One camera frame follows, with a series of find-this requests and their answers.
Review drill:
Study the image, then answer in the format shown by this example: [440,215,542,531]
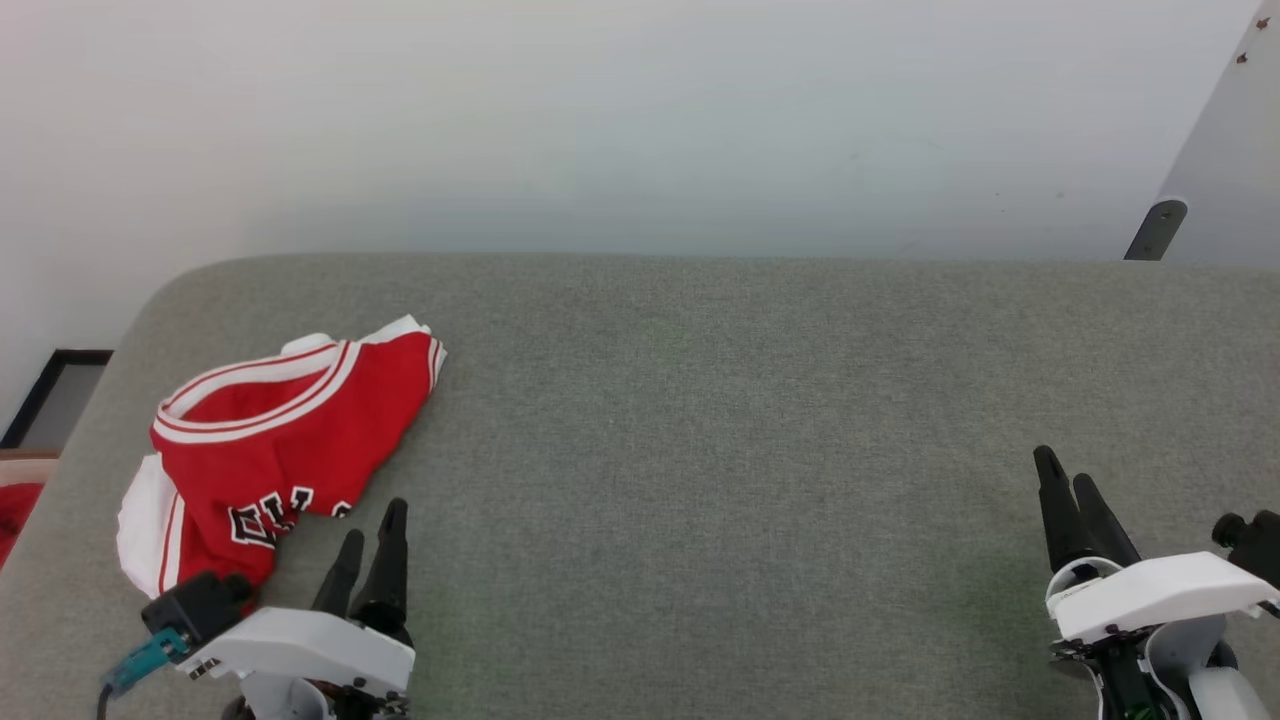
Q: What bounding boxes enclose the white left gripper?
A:
[185,497,417,701]

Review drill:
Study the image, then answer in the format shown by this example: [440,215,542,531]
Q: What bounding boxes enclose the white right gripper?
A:
[1033,445,1280,642]

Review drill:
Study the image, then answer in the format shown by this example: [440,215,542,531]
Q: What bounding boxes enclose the red white basketball jersey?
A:
[115,314,448,601]

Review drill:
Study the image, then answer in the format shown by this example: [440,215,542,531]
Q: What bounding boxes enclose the red cloth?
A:
[0,483,47,569]

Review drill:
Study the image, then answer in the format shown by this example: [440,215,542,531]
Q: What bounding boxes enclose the white panel with screws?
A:
[1158,0,1280,269]

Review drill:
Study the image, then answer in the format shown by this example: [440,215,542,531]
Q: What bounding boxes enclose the dark metal bracket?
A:
[1123,198,1189,262]

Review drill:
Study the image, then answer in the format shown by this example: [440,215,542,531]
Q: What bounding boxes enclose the black rectangular frame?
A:
[0,349,114,451]

